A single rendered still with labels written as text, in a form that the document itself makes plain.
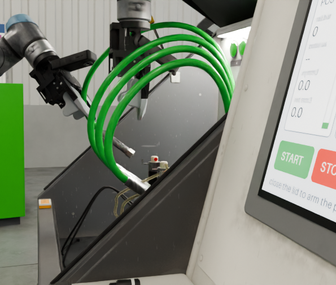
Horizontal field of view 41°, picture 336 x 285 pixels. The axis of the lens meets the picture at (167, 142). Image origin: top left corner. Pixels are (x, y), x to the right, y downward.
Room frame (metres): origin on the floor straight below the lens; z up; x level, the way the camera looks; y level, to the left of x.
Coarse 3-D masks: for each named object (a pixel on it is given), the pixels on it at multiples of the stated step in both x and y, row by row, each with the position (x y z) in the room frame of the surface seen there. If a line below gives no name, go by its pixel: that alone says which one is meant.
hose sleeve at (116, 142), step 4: (104, 132) 1.11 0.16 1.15; (112, 140) 1.11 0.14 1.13; (116, 140) 1.11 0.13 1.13; (112, 144) 1.11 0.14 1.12; (116, 144) 1.11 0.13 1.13; (120, 144) 1.11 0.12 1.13; (120, 148) 1.11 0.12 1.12; (124, 148) 1.11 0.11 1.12; (128, 148) 1.11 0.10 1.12; (124, 152) 1.11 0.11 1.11
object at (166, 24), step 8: (152, 24) 1.10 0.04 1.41; (160, 24) 1.10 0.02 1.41; (168, 24) 1.10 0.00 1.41; (176, 24) 1.09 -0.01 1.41; (184, 24) 1.09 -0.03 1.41; (144, 32) 1.11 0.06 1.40; (200, 32) 1.09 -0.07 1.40; (208, 40) 1.09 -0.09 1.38; (216, 48) 1.08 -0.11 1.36; (104, 56) 1.11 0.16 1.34; (224, 56) 1.08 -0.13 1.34; (96, 64) 1.12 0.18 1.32; (88, 72) 1.12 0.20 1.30; (88, 80) 1.12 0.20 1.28; (232, 80) 1.08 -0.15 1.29
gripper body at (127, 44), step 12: (120, 24) 0.99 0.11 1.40; (132, 24) 0.98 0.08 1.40; (144, 24) 0.99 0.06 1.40; (120, 36) 0.99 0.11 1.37; (132, 36) 1.00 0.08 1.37; (120, 48) 0.99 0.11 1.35; (132, 48) 1.00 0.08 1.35; (108, 60) 1.03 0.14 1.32; (120, 60) 0.98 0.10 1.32; (108, 72) 1.03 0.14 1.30; (120, 72) 0.97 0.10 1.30
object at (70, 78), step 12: (36, 60) 1.17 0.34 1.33; (48, 60) 1.18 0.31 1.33; (36, 72) 1.18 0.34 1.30; (48, 72) 1.17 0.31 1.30; (60, 72) 1.13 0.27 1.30; (48, 84) 1.14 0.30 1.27; (72, 84) 1.14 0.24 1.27; (48, 96) 1.13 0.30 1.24; (60, 96) 1.15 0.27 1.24; (60, 108) 1.19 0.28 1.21
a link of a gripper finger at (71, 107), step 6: (66, 96) 1.12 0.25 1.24; (78, 96) 1.11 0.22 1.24; (66, 102) 1.12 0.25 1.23; (72, 102) 1.11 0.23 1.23; (78, 102) 1.10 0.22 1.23; (84, 102) 1.11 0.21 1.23; (66, 108) 1.11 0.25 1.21; (72, 108) 1.11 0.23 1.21; (78, 108) 1.10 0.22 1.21; (84, 108) 1.10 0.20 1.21; (66, 114) 1.11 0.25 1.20
